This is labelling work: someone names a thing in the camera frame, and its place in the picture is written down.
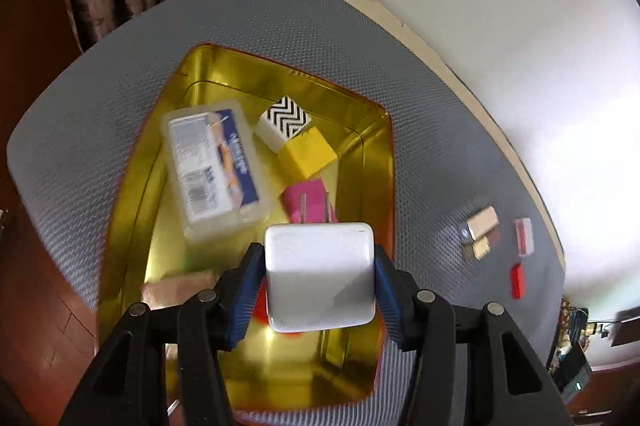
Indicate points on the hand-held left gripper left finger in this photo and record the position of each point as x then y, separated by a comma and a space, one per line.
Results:
240, 311

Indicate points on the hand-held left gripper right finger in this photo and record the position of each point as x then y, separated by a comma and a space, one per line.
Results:
392, 306

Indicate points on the brown and red carton box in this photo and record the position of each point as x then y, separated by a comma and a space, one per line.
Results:
175, 287

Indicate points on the white plug charger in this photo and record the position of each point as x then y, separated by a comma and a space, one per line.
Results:
320, 276

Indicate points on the small gold box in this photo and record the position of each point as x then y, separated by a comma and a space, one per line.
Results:
477, 249

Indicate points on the red tin box gold inside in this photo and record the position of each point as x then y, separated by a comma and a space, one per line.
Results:
150, 231

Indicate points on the light wooden block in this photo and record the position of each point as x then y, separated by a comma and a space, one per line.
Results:
483, 221

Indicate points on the pink eraser block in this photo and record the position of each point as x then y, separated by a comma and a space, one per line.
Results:
315, 206

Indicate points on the red block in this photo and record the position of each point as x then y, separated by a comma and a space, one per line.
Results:
518, 280

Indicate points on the clear plastic box with label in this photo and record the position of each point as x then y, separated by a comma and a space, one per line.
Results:
210, 166

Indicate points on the small clear box red contents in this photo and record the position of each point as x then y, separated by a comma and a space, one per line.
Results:
524, 236

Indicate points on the yellow block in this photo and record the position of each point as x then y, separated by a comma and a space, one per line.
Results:
307, 154

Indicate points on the white block with zigzag face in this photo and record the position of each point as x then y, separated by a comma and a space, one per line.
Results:
287, 117

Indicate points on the pile of colourful clutter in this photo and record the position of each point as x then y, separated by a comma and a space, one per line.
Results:
575, 323

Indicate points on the dark device with green light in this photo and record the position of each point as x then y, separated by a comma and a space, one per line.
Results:
572, 368

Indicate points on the grey mesh mat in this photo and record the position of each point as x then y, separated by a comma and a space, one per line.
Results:
325, 36

